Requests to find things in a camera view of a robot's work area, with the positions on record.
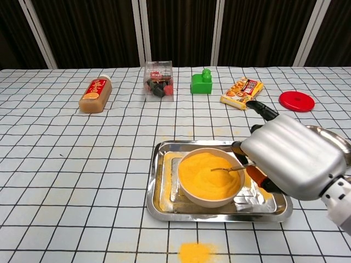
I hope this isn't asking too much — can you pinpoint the yellow snack package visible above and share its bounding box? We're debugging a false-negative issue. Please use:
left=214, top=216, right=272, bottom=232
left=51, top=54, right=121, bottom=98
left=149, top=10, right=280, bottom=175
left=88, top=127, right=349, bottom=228
left=220, top=77, right=264, bottom=111

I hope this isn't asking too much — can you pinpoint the orange powder pile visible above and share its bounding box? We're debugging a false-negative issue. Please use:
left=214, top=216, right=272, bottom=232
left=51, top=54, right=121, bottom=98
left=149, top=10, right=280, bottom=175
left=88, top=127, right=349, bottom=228
left=178, top=241, right=220, bottom=263

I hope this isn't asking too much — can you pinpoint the green toy building block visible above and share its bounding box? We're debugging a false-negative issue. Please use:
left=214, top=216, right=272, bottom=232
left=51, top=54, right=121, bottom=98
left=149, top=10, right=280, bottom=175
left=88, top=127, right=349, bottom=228
left=190, top=68, right=214, bottom=95

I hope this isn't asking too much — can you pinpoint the white bowl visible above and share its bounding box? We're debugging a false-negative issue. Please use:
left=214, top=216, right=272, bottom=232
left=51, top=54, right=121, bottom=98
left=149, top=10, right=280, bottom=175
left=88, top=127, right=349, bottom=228
left=177, top=147, right=246, bottom=208

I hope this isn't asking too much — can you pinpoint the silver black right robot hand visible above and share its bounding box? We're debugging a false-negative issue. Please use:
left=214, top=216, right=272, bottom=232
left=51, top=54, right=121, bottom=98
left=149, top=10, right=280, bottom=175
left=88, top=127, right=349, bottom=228
left=229, top=100, right=348, bottom=201

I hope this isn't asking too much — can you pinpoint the round steel plate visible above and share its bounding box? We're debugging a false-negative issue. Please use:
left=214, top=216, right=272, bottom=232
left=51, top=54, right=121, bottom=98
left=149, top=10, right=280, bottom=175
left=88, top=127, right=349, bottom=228
left=304, top=125, right=351, bottom=162

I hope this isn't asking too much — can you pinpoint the metal spoon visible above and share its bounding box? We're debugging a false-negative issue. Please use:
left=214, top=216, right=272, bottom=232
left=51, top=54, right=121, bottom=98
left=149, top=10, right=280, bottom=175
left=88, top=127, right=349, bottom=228
left=210, top=163, right=257, bottom=173

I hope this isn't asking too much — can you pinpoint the white black checkered tablecloth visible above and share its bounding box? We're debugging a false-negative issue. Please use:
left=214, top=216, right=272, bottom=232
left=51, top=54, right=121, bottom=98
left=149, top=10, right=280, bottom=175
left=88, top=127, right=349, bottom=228
left=0, top=65, right=351, bottom=263

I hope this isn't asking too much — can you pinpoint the clear plastic capsule box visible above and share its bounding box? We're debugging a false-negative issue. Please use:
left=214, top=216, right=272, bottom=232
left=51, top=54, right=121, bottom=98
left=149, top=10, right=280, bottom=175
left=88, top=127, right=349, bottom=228
left=144, top=60, right=174, bottom=102

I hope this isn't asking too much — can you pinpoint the brown juice bottle red label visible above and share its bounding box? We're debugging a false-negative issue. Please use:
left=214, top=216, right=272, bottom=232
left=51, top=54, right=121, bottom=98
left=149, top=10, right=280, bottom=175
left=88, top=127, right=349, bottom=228
left=78, top=75, right=113, bottom=114

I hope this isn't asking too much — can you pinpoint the red round plastic disc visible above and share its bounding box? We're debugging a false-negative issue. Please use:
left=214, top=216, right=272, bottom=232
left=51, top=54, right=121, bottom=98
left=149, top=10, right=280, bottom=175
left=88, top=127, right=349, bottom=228
left=279, top=91, right=316, bottom=113

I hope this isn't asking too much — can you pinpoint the rectangular steel tray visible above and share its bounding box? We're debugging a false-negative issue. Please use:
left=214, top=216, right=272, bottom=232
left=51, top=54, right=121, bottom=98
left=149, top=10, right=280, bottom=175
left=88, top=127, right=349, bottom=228
left=146, top=140, right=294, bottom=223

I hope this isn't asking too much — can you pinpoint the white screen frame post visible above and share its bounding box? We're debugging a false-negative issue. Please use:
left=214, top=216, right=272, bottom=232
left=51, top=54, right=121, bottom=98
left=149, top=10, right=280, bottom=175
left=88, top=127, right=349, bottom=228
left=293, top=0, right=325, bottom=67
left=18, top=0, right=58, bottom=69
left=211, top=0, right=226, bottom=66
left=131, top=0, right=152, bottom=67

